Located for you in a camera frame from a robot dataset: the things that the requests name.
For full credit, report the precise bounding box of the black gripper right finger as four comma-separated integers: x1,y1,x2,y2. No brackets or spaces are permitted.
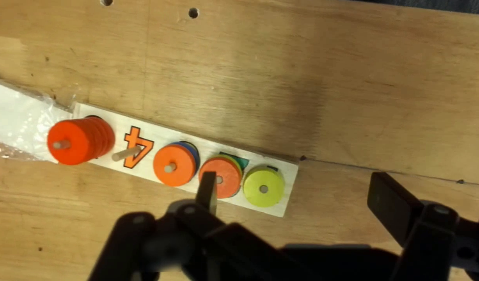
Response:
367,171,425,246

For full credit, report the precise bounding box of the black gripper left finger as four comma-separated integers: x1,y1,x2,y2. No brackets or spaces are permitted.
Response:
197,171,217,213

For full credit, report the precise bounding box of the bare wooden peg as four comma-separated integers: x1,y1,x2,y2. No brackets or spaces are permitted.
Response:
111,145,142,162

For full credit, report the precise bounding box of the white wooden peg board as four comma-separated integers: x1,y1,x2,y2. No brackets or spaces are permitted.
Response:
71,103,298,217

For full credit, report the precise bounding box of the white plastic wrap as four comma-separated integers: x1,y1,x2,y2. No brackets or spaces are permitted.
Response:
0,82,72,162

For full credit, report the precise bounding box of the orange and green ring stack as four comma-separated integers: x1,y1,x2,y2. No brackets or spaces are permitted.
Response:
200,154,244,198

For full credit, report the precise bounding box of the orange and blue ring stack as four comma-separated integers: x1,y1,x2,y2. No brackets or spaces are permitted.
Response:
153,140,200,187

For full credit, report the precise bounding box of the yellow ring stack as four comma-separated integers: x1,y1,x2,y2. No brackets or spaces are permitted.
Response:
244,165,286,207

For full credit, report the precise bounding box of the tall orange ring stack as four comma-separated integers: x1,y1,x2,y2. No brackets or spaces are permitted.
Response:
47,115,116,165

